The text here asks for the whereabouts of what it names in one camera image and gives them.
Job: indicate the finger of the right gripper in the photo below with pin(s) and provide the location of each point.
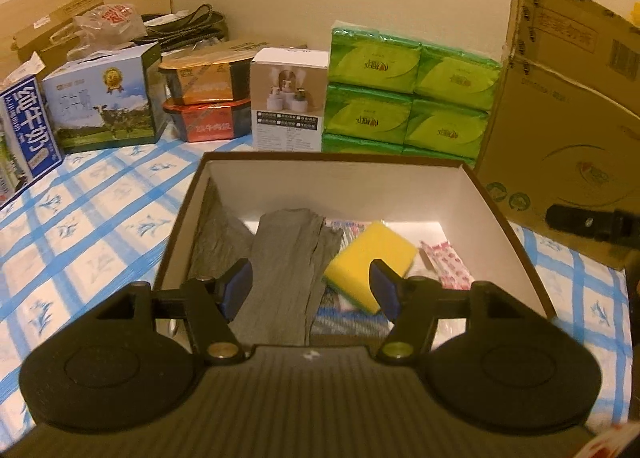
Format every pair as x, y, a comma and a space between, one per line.
585, 223

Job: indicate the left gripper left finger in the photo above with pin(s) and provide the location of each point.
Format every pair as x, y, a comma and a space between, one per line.
209, 306

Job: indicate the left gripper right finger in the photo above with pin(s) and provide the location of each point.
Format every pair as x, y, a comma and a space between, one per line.
410, 305

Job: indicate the red patterned plastic packet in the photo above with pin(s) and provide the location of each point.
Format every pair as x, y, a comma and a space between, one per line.
449, 268

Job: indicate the yellow green sponge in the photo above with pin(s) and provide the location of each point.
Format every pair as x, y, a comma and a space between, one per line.
348, 272

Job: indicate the bag of cotton swabs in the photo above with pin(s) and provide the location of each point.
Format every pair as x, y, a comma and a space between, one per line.
350, 230

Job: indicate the dark grey cloth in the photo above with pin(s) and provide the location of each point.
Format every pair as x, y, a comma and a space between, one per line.
289, 253

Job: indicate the large brown cardboard carton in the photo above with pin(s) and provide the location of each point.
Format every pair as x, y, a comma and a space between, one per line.
564, 128

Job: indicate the brown open cardboard box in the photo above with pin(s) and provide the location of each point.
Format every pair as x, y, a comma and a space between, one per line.
408, 195

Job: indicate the blue checked bed sheet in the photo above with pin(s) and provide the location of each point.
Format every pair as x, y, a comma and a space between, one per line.
102, 218

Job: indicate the red black food box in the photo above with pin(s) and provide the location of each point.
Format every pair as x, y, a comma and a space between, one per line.
210, 121

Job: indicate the green tissue pack bundle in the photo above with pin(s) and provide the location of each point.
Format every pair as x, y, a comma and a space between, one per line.
394, 95

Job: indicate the cow picture milk box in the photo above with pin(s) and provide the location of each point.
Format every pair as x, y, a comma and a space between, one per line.
110, 99

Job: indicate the orange black food box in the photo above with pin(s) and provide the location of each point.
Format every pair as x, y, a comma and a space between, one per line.
204, 78

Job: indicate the white product box with photo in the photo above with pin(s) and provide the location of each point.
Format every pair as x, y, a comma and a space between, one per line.
288, 98

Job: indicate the blue white milk carton box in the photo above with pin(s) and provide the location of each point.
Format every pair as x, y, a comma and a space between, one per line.
28, 147

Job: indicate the clear plastic bag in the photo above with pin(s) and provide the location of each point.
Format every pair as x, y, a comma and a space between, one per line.
105, 28

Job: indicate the flat brown cardboard box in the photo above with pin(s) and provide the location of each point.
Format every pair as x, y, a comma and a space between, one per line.
37, 36

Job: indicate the black bag with straps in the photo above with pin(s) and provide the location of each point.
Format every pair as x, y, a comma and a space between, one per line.
205, 23

